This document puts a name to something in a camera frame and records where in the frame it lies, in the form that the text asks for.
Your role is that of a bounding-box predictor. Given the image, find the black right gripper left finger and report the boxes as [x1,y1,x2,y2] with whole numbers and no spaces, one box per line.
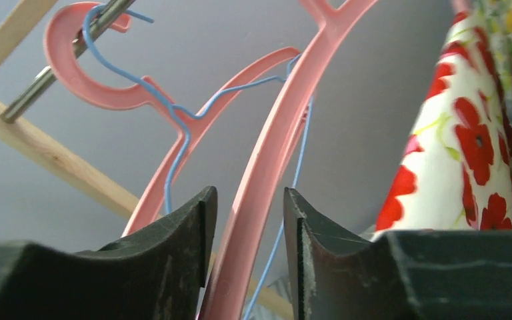
[0,186,217,319]

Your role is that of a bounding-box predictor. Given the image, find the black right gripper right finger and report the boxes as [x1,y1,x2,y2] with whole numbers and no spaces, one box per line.
[283,188,512,320]

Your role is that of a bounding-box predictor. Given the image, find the white red flower skirt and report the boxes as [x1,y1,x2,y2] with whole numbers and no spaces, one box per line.
[375,11,512,235]

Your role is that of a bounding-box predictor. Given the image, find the blue wire hanger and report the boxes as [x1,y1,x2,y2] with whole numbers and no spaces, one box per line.
[82,3,313,319]

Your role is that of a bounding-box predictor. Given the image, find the pink plastic hanger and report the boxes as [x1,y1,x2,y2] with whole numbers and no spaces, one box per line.
[43,1,300,236]
[199,0,375,320]

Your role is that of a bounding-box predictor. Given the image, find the pink plastic hanger front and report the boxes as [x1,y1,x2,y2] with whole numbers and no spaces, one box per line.
[43,1,300,236]

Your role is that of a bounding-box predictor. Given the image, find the wooden clothes rack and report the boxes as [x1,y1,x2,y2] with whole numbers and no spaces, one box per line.
[0,1,300,319]

